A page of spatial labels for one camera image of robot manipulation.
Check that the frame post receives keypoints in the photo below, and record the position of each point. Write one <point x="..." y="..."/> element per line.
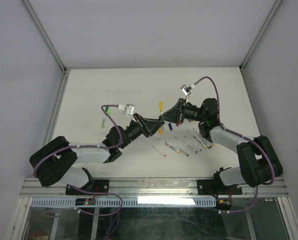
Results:
<point x="43" y="34"/>
<point x="260" y="34"/>

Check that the right frame post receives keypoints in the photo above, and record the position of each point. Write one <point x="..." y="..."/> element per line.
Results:
<point x="260" y="34"/>

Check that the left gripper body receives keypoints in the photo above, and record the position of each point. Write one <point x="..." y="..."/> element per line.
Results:
<point x="141" y="124"/>

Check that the yellow capped pen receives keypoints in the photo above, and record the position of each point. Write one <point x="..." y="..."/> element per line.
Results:
<point x="161" y="109"/>

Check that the purple pen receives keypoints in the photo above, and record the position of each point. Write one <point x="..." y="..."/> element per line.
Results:
<point x="190" y="145"/>

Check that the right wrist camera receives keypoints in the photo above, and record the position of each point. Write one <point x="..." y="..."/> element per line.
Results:
<point x="187" y="90"/>

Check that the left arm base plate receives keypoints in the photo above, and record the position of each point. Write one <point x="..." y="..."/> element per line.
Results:
<point x="89" y="187"/>

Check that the left frame post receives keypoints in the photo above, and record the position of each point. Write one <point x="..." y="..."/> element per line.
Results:
<point x="43" y="34"/>

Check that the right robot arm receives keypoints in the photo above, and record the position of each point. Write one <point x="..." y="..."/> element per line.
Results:
<point x="258" y="161"/>

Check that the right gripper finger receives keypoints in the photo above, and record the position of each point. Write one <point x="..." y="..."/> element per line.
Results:
<point x="170" y="118"/>
<point x="172" y="111"/>

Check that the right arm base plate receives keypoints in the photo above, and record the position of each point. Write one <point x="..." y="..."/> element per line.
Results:
<point x="215" y="188"/>

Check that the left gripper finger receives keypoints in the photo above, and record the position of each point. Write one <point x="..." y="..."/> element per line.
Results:
<point x="145" y="120"/>
<point x="154" y="127"/>

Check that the slotted cable duct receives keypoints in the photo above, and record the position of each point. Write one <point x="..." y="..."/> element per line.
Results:
<point x="126" y="202"/>

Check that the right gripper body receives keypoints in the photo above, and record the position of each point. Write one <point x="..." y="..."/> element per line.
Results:
<point x="184" y="108"/>

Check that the aluminium front rail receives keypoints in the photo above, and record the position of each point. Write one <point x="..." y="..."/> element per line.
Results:
<point x="133" y="187"/>

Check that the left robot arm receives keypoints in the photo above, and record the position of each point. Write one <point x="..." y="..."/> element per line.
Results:
<point x="54" y="163"/>

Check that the green capped pen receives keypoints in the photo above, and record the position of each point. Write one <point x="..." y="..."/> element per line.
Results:
<point x="105" y="118"/>

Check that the opened pen with orange end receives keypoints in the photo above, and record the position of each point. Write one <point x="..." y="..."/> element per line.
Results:
<point x="169" y="146"/>

